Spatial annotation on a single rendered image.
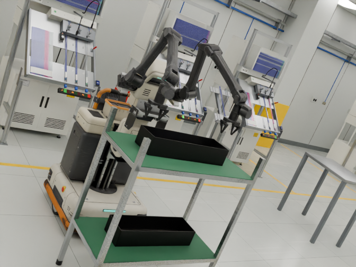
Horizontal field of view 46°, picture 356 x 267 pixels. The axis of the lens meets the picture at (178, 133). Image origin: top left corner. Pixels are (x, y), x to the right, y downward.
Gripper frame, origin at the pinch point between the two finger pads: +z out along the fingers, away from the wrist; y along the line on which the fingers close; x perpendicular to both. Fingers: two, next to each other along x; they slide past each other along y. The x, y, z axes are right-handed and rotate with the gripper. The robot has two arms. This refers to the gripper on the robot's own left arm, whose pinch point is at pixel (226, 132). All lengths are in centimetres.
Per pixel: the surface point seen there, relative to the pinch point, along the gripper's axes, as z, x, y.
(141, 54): 7, 262, 72
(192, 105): 38, 200, 126
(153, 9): -47, 272, 73
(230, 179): 20.6, -24.2, -4.8
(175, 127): 77, 223, 134
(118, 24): -6, 389, 93
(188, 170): 19.3, -21.6, -36.3
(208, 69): 16, 389, 282
